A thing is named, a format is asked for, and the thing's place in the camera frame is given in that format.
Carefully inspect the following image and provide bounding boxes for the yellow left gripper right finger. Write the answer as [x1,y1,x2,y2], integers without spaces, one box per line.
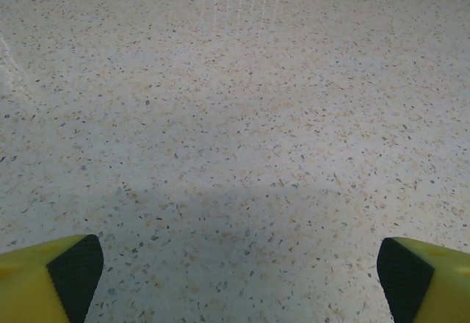
[377,236,470,323]

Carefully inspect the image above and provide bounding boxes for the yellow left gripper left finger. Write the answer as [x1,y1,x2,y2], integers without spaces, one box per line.
[0,233,105,323]

